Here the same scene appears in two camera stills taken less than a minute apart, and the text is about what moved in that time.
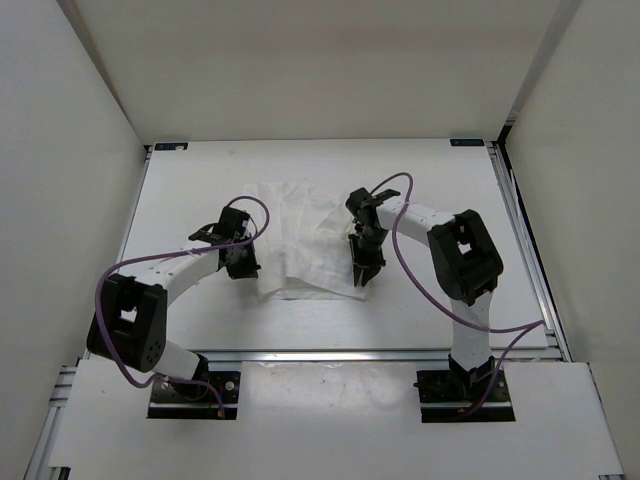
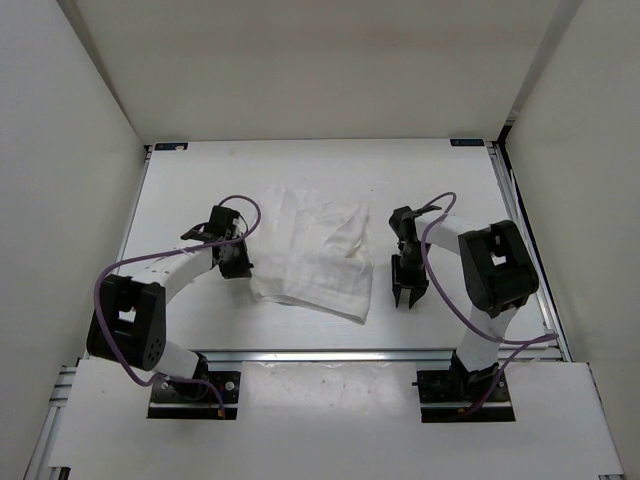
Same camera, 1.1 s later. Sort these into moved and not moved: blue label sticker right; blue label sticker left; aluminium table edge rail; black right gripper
Moved: black right gripper
Not moved: aluminium table edge rail; blue label sticker left; blue label sticker right
